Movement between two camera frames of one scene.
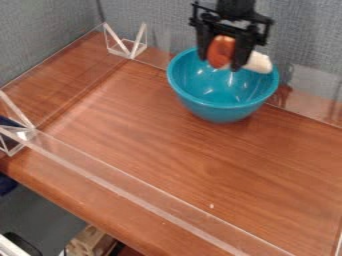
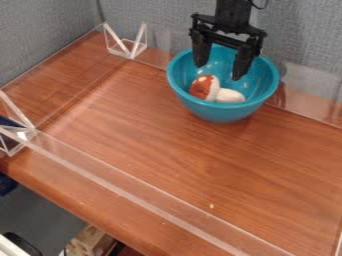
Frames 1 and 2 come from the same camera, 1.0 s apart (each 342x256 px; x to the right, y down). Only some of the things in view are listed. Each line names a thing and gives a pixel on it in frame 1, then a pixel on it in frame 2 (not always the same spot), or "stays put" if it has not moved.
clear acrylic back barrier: x=310 y=78 stays put
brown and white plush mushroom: x=220 y=53 → x=206 y=88
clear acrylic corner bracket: x=124 y=47 stays put
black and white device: x=15 y=246 stays put
